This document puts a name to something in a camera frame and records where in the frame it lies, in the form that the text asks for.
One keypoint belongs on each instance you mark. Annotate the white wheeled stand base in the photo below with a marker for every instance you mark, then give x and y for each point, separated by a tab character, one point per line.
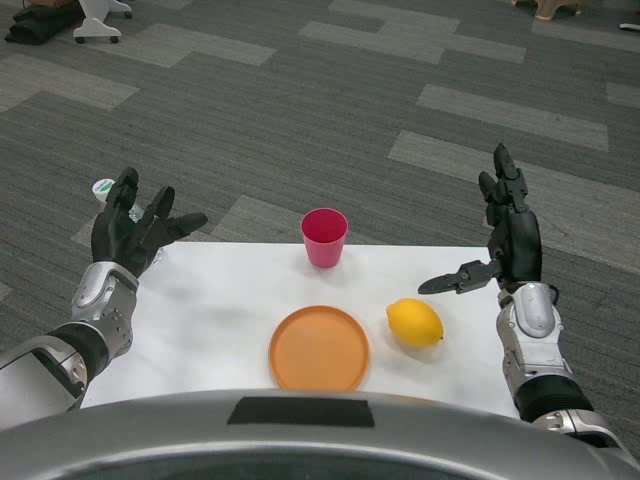
96	27

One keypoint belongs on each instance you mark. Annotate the yellow lemon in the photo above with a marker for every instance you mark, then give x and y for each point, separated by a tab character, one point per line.
414	324

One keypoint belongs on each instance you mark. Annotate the silver robot chest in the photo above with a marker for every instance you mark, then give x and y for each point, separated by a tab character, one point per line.
150	445

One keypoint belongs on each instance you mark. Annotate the brown wooden box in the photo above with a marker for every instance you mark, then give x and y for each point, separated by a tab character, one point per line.
47	2

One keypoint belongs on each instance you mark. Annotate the black bag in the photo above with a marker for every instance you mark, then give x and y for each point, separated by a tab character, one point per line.
40	25

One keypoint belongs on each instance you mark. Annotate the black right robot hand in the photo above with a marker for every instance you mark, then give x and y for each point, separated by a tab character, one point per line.
520	245

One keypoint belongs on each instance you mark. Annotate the orange round plate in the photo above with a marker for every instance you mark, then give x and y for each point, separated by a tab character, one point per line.
319	350

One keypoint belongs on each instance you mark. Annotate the clear bottle with green-white cap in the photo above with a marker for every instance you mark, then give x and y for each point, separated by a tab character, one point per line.
101	188

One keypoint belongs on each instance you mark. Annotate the pink plastic cup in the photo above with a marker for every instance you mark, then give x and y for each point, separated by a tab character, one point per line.
324	250

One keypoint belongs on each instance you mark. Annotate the white rod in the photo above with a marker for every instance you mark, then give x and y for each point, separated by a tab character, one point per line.
630	26

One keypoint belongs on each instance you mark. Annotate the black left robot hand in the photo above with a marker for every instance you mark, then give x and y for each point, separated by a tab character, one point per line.
120	240

